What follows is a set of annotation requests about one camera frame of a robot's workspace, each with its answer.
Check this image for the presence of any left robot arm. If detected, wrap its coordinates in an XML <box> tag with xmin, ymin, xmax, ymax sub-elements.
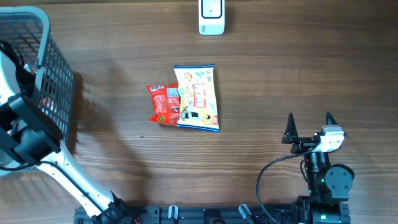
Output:
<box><xmin>1</xmin><ymin>40</ymin><xmax>140</xmax><ymax>223</ymax></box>

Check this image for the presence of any white barcode scanner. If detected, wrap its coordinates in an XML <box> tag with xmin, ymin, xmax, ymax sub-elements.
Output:
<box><xmin>198</xmin><ymin>0</ymin><xmax>225</xmax><ymax>35</ymax></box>

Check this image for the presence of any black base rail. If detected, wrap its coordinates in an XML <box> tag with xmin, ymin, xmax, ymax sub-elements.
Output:
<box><xmin>73</xmin><ymin>203</ymin><xmax>351</xmax><ymax>224</ymax></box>

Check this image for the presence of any red snack packet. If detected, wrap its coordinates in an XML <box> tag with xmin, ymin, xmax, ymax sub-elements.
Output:
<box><xmin>147</xmin><ymin>83</ymin><xmax>180</xmax><ymax>125</ymax></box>

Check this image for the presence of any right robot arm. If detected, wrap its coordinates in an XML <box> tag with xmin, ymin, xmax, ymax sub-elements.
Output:
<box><xmin>282</xmin><ymin>113</ymin><xmax>354</xmax><ymax>224</ymax></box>

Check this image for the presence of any yellow chips bag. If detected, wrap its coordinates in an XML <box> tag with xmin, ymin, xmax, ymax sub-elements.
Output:
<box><xmin>174</xmin><ymin>64</ymin><xmax>220</xmax><ymax>133</ymax></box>

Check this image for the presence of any grey plastic shopping basket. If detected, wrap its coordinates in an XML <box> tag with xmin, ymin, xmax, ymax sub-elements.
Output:
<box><xmin>0</xmin><ymin>6</ymin><xmax>75</xmax><ymax>178</ymax></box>

